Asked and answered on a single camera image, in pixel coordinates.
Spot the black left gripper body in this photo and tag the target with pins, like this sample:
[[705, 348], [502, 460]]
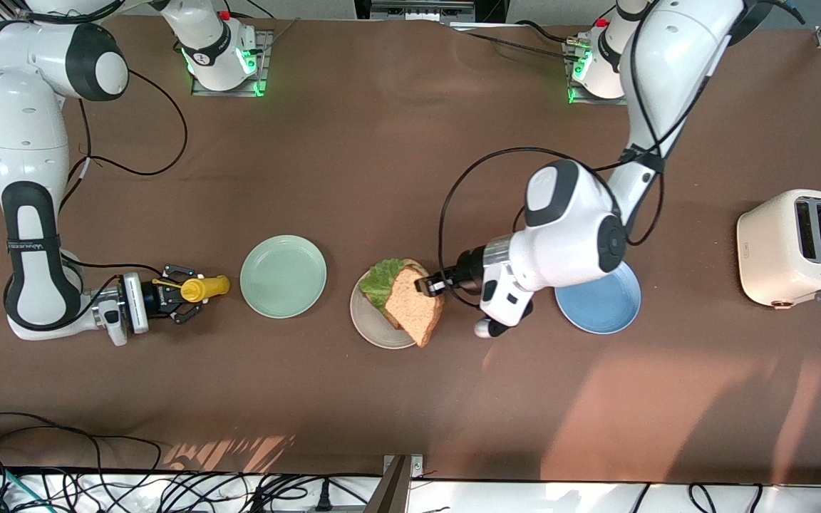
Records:
[[467, 268]]

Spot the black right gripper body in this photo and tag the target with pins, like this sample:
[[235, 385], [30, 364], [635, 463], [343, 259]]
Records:
[[152, 295]]

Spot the brown bread slice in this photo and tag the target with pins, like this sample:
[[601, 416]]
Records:
[[414, 306], [414, 265]]

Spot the yellow mustard squeeze bottle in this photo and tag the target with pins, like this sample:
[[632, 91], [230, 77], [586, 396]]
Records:
[[211, 287]]

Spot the green lettuce leaf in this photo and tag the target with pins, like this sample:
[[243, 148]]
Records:
[[378, 285]]

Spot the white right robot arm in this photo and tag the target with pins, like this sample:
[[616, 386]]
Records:
[[26, 142]]

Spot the beige plate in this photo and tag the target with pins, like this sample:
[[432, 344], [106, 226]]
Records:
[[375, 328]]

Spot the mint green plate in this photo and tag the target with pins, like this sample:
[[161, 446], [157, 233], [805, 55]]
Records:
[[282, 278]]

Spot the blue plate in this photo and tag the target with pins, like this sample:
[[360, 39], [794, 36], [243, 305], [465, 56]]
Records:
[[603, 310]]

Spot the black power plug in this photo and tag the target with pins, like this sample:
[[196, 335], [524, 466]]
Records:
[[323, 495]]

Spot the white toaster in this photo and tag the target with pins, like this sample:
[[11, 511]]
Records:
[[774, 274]]

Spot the metal table bracket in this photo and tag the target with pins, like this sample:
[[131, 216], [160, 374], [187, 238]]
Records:
[[396, 491]]

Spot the black metal equipment frame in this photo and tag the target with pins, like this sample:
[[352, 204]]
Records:
[[417, 11]]

